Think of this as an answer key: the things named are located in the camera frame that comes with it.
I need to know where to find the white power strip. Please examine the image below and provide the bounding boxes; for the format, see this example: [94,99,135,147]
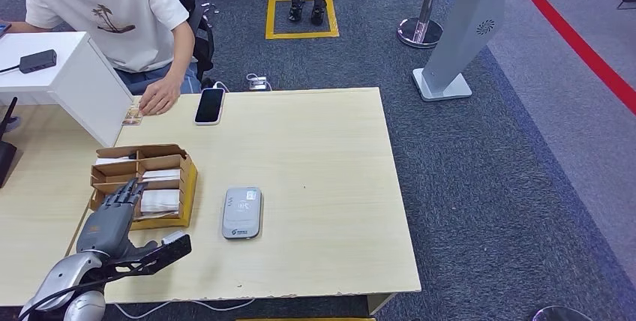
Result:
[246,73,273,92]

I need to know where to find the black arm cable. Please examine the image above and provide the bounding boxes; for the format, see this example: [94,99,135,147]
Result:
[19,266,145,320]

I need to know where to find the grey kiosk stand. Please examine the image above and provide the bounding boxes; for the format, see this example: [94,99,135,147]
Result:
[412,0,510,103]

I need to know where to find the chrome round base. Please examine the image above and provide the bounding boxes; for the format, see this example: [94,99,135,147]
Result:
[531,304,595,321]

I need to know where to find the wooden table leg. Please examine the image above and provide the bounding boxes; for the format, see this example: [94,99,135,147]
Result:
[366,292,398,317]

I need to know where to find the black router with antenna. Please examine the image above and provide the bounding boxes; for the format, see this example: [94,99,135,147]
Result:
[0,97,19,190]

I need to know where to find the person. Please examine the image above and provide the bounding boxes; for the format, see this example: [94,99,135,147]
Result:
[0,0,197,117]

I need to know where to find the chrome stanchion post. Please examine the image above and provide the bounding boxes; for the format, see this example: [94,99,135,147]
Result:
[397,0,447,50]

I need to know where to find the cardboard organizer box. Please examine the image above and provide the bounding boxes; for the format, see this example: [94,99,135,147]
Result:
[89,144,199,232]

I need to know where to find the person's left hand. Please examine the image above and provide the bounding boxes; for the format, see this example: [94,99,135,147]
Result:
[139,76,183,117]

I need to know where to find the black smartphone pink case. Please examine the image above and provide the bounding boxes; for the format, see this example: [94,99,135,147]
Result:
[193,87,226,127]

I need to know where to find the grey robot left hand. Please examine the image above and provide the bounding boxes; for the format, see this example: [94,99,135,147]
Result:
[75,178,159,262]

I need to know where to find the tan ID card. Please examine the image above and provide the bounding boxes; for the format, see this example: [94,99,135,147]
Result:
[121,105,144,128]

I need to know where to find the black power adapter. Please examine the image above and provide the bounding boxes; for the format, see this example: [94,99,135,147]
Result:
[19,49,58,75]

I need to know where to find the grey card reader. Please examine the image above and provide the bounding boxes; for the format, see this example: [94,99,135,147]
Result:
[221,187,263,240]

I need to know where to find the white desk shelf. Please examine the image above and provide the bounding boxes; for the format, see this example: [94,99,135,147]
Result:
[0,31,134,148]

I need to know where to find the white power cable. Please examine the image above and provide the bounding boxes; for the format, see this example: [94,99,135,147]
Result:
[114,298,256,321]

